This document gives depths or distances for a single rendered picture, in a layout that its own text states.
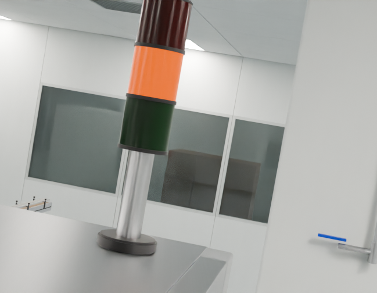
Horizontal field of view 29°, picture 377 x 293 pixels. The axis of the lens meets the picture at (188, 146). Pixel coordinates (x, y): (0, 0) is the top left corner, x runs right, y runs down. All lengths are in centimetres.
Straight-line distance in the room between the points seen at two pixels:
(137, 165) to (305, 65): 144
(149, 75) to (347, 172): 146
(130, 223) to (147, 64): 16
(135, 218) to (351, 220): 145
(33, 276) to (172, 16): 28
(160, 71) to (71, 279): 22
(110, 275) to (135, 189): 12
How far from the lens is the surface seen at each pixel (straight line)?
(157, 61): 70
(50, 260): 64
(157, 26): 70
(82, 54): 913
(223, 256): 78
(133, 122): 70
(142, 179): 71
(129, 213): 72
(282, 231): 213
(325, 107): 211
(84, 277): 60
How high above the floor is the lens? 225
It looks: 3 degrees down
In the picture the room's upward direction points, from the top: 10 degrees clockwise
